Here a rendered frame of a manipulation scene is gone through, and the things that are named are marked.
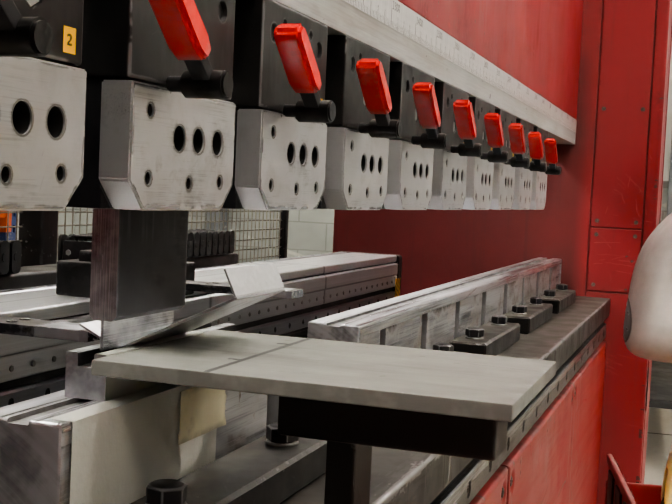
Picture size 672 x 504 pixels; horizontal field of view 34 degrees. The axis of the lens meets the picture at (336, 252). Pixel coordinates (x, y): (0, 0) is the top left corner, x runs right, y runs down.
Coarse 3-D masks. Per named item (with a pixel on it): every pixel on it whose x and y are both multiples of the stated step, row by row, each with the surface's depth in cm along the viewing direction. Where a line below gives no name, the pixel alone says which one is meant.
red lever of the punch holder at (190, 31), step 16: (160, 0) 63; (176, 0) 63; (192, 0) 64; (160, 16) 64; (176, 16) 63; (192, 16) 64; (176, 32) 64; (192, 32) 65; (176, 48) 66; (192, 48) 65; (208, 48) 66; (192, 64) 67; (208, 64) 67; (176, 80) 69; (192, 80) 68; (208, 80) 68; (224, 80) 68; (192, 96) 69; (208, 96) 68; (224, 96) 68
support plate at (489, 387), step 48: (192, 336) 80; (240, 336) 81; (288, 336) 83; (192, 384) 66; (240, 384) 65; (288, 384) 64; (336, 384) 63; (384, 384) 64; (432, 384) 65; (480, 384) 65; (528, 384) 66
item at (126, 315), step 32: (96, 224) 72; (128, 224) 73; (160, 224) 77; (96, 256) 72; (128, 256) 73; (160, 256) 77; (96, 288) 72; (128, 288) 73; (160, 288) 77; (128, 320) 75; (160, 320) 80
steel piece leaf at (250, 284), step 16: (240, 272) 73; (256, 272) 76; (272, 272) 78; (240, 288) 72; (256, 288) 75; (272, 288) 77; (224, 304) 71; (240, 304) 76; (192, 320) 74; (208, 320) 79; (144, 336) 74; (160, 336) 76
